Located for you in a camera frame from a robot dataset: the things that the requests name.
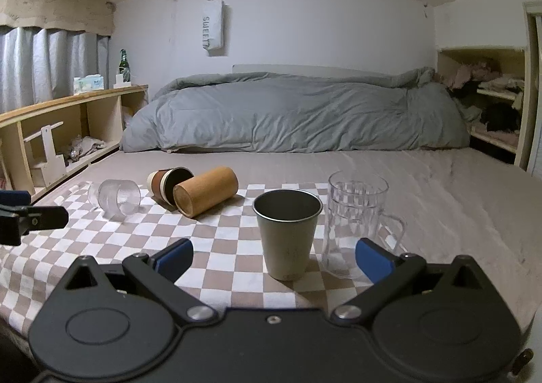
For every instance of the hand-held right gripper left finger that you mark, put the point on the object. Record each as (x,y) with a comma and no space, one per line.
(175,259)

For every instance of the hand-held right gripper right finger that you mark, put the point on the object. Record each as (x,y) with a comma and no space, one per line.
(374,261)

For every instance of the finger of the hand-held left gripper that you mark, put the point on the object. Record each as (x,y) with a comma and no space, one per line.
(40,217)
(15,197)

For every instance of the cork cylinder cup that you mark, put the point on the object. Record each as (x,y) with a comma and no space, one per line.
(207,196)

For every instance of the clear glass cup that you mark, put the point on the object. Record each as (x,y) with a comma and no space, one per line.
(115,197)

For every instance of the brown banded cream cup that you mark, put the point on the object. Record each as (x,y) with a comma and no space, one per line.
(166,182)

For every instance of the grey metal cup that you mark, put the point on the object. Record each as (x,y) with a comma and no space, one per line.
(288,235)

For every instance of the clear glass mug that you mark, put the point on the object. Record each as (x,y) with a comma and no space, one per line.
(358,222)

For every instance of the beige checkered cloth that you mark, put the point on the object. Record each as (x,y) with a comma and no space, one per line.
(220,239)

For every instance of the small wooden stand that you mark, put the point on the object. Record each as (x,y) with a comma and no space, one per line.
(53,163)

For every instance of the crumpled light cloth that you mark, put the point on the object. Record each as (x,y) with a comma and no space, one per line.
(87,146)

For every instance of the wooden bedside shelf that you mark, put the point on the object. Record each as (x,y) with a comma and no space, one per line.
(101,112)

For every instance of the grey curtain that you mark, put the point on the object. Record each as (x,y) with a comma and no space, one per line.
(38,65)

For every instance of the tissue pack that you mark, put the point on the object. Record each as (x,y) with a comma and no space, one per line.
(89,84)

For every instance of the small white holder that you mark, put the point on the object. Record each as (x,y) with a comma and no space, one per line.
(123,79)

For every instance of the grey duvet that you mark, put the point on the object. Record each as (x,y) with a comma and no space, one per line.
(288,112)

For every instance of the green glass bottle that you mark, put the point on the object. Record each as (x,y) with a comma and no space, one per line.
(123,63)

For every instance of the dark clothes pile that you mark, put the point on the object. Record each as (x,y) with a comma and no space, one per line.
(501,118)

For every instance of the beige printed curtain valance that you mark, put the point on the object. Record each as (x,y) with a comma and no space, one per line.
(51,6)

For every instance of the white headboard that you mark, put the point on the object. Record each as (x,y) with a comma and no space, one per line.
(322,69)

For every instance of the pink clothes pile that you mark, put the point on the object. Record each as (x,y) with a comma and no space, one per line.
(465,74)

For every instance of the wooden wall shelf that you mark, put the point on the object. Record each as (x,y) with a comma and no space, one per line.
(495,137)

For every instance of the white door frame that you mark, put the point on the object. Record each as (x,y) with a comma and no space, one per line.
(529,91)

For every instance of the white hanging wall bag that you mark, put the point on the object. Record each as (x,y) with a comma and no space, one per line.
(211,23)

